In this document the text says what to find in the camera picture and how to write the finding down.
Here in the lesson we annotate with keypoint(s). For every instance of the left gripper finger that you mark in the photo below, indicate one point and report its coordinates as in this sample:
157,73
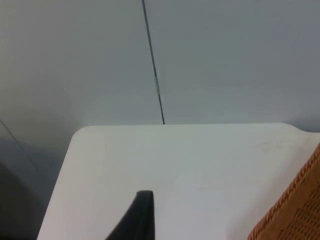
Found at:
140,220

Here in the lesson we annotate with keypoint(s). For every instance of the brown wicker basket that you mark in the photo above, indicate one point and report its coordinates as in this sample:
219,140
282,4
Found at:
295,207

